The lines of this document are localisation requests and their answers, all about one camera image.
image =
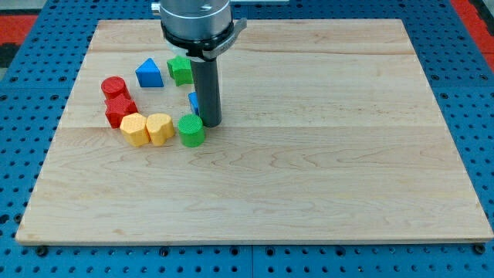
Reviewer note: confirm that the blue triangle block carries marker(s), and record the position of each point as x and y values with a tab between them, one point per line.
149	75

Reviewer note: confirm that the green cylinder block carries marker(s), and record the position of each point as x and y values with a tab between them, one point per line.
191	130

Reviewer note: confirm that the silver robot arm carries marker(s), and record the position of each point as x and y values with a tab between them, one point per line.
201	30

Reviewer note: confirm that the red star block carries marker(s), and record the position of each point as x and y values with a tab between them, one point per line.
117	108

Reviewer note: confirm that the yellow heart block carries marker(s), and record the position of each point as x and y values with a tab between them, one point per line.
160	128

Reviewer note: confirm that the blue cube block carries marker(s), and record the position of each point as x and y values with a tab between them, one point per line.
193	101

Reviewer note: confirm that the yellow hexagon block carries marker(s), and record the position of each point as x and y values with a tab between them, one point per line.
133	128

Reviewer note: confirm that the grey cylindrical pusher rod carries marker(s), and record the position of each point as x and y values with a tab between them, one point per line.
205	76

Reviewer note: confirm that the wooden board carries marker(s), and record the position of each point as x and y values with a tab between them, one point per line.
330	134

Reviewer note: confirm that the red cylinder block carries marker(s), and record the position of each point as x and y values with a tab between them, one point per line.
114	86

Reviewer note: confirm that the green star block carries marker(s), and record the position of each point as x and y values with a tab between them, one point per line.
179	69

